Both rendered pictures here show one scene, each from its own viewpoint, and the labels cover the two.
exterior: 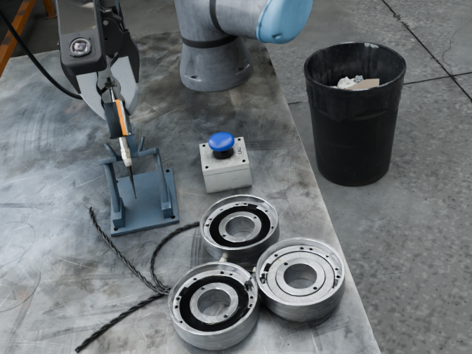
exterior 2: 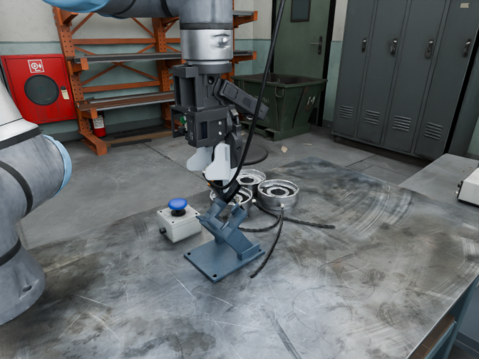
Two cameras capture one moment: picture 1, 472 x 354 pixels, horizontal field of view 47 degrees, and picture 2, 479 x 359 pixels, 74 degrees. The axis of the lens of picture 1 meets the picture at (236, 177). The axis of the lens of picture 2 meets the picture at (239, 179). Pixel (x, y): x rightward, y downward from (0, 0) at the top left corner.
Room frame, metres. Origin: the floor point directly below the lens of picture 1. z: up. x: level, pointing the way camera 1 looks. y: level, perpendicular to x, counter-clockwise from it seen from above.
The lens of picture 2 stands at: (0.94, 0.57, 1.20)
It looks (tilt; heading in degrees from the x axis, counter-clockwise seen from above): 25 degrees down; 233
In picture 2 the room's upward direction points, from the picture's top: straight up
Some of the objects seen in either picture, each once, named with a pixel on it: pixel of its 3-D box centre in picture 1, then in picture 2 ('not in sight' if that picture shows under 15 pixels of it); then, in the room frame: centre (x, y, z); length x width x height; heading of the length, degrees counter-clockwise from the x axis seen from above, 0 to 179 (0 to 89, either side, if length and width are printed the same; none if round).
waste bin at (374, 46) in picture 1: (352, 117); not in sight; (1.63, -0.45, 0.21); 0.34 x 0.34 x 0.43
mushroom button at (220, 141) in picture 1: (223, 150); (178, 210); (0.68, 0.01, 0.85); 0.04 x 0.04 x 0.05
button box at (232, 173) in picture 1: (225, 161); (177, 221); (0.68, 0.01, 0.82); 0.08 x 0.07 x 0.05; 1
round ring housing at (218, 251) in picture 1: (240, 230); (231, 201); (0.53, 0.01, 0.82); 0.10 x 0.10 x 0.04
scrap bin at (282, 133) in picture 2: not in sight; (276, 105); (-1.98, -2.47, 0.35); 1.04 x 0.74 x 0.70; 91
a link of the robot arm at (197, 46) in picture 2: not in sight; (208, 47); (0.67, 0.15, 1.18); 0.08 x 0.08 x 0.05
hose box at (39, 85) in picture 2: not in sight; (60, 100); (0.32, -3.61, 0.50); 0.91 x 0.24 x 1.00; 1
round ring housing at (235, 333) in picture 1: (215, 306); (277, 194); (0.41, 0.05, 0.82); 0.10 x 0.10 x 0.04
